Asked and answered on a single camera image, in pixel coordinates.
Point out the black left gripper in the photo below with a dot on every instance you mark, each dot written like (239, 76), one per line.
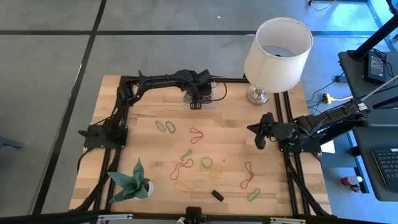
(191, 84)

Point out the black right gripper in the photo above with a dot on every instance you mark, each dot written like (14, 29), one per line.
(283, 130)

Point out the yellow rubber band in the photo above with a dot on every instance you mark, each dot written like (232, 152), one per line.
(215, 177)
(191, 185)
(255, 155)

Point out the red rubber band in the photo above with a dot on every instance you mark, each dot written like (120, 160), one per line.
(193, 141)
(250, 176)
(179, 168)

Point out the green rubber band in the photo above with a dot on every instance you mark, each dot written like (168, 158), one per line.
(259, 190)
(186, 155)
(157, 123)
(207, 168)

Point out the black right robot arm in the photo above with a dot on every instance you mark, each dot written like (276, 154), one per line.
(329, 119)

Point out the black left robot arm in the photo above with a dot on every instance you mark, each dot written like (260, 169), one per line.
(155, 80)

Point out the clear plastic bin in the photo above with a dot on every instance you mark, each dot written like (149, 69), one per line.
(184, 104)

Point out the white table lamp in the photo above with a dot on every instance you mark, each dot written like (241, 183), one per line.
(273, 71)

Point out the white paper sheet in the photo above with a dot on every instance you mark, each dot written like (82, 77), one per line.
(328, 147)

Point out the yellow power plug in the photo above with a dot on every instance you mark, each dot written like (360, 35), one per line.
(326, 99)

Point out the small black block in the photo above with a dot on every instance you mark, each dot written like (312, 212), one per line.
(217, 195)

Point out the black floor socket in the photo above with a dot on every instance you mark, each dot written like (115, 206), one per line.
(340, 78)

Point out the red white can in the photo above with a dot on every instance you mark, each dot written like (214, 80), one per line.
(349, 180)

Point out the potted snake plant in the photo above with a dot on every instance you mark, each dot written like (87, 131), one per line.
(133, 185)

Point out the black side desk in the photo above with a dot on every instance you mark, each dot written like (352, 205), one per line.
(373, 137)

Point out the black power adapter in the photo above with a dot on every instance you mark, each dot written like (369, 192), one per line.
(374, 67)

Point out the black keyboard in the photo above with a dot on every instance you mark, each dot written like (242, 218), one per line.
(388, 168)

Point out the black slanted pole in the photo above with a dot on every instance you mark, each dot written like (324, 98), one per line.
(373, 39)

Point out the grey floor object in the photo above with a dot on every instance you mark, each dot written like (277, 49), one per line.
(9, 143)

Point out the black aluminium frame rail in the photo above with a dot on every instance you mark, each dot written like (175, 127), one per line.
(100, 193)
(115, 161)
(279, 107)
(236, 80)
(236, 218)
(286, 105)

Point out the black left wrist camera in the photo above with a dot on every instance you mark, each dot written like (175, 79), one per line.
(205, 76)

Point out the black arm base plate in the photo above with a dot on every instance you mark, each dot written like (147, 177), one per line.
(311, 147)
(93, 140)

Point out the black diagonal frame brace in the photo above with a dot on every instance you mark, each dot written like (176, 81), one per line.
(90, 193)
(311, 193)

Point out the silver metal bracket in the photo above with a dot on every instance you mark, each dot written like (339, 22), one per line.
(287, 220)
(115, 216)

